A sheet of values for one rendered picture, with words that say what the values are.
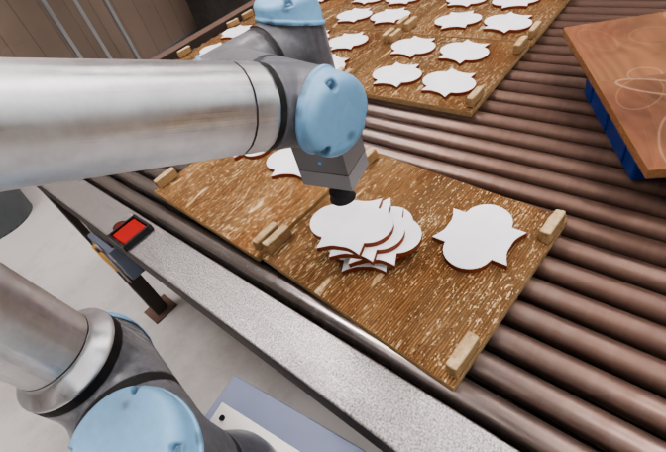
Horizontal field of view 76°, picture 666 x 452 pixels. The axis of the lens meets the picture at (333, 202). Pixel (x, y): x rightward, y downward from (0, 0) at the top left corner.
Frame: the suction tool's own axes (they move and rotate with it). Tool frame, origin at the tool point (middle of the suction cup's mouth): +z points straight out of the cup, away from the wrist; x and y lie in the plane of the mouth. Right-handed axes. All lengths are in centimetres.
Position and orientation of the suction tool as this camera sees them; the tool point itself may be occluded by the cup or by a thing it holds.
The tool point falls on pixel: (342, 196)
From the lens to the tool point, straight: 68.6
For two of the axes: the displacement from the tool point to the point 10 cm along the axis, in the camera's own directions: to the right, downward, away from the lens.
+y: -8.8, -1.4, 4.6
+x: -4.2, 6.8, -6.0
